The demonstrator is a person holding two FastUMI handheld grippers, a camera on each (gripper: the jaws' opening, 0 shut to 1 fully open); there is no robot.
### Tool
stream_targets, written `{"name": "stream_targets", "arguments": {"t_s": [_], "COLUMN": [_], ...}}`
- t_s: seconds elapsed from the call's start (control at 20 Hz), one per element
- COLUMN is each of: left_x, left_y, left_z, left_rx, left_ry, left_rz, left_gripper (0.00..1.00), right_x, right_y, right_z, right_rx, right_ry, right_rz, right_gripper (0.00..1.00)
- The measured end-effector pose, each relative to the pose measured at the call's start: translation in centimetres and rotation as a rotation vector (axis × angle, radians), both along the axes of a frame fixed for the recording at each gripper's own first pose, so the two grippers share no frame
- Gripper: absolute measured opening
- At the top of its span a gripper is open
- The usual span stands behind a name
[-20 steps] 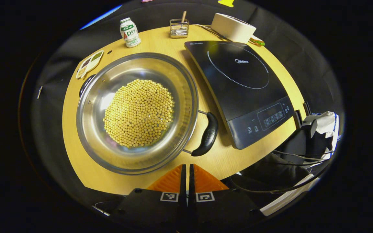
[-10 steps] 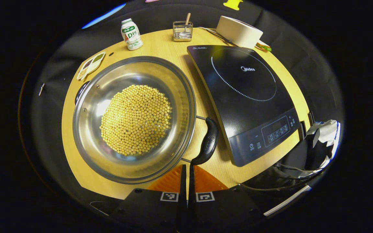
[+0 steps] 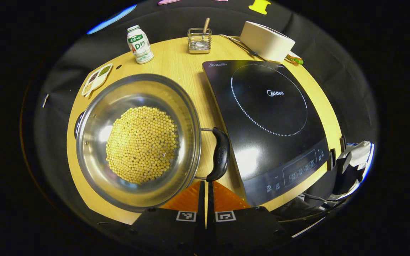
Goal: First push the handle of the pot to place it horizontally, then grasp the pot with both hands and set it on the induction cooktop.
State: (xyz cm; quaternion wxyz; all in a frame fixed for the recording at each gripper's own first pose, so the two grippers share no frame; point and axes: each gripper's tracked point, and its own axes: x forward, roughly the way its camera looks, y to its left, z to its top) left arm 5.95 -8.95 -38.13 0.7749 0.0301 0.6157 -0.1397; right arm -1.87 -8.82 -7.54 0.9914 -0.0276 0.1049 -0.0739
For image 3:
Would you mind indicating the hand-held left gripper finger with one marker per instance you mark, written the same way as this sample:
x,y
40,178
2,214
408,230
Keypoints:
x,y
201,227
210,227

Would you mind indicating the pile of yellow soybeans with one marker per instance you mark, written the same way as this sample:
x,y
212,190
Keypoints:
x,y
141,145

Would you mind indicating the black induction cooktop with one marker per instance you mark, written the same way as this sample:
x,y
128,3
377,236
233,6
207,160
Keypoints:
x,y
272,117

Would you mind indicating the stainless steel pot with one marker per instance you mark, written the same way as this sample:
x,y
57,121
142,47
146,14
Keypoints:
x,y
94,149

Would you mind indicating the white cloth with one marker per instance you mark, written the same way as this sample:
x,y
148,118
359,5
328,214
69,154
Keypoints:
x,y
359,153

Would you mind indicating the white divided bean tray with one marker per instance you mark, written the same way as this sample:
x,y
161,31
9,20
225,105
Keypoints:
x,y
96,80

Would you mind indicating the toy sandwich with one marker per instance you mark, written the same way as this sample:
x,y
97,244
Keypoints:
x,y
294,58

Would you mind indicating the white green-label drink bottle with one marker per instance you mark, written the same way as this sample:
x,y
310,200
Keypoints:
x,y
140,46

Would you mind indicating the white toaster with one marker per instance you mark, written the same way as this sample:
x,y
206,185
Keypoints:
x,y
265,41

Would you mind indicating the silver metal clip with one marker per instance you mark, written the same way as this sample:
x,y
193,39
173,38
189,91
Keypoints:
x,y
45,100

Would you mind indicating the black bracket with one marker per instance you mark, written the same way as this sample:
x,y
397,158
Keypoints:
x,y
332,160
343,144

